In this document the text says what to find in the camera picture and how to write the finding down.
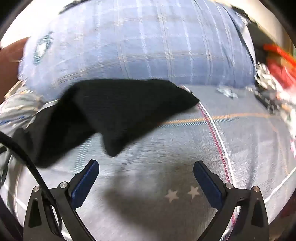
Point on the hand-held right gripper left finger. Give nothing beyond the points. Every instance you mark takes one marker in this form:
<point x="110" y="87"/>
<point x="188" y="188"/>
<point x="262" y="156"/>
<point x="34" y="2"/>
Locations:
<point x="85" y="183"/>

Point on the grey star print bedsheet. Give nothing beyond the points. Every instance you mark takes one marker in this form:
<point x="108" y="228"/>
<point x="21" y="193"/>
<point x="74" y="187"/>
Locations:
<point x="161" y="150"/>

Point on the wooden bar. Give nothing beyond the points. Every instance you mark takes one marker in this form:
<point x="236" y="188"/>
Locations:
<point x="13" y="90"/>

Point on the blue plaid pillow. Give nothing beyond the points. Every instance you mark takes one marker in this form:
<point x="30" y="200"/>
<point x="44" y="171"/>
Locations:
<point x="150" y="46"/>

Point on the brown headboard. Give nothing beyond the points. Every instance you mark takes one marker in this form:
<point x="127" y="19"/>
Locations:
<point x="9" y="76"/>

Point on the black pants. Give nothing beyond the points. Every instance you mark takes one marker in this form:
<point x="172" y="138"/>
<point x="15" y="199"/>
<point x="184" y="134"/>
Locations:
<point x="115" y="111"/>

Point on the grey star print pillow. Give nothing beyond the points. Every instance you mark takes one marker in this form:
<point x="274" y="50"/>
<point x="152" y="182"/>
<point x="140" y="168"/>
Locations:
<point x="18" y="109"/>

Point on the red and silver clutter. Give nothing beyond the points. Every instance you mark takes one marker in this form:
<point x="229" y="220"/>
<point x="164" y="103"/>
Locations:
<point x="266" y="81"/>

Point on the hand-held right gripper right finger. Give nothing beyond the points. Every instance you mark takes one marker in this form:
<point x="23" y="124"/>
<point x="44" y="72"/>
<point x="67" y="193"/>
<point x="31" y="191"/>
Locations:
<point x="205" y="183"/>

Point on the red orange item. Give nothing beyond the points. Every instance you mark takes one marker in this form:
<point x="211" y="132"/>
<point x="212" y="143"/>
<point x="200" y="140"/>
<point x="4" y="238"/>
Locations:
<point x="279" y="67"/>

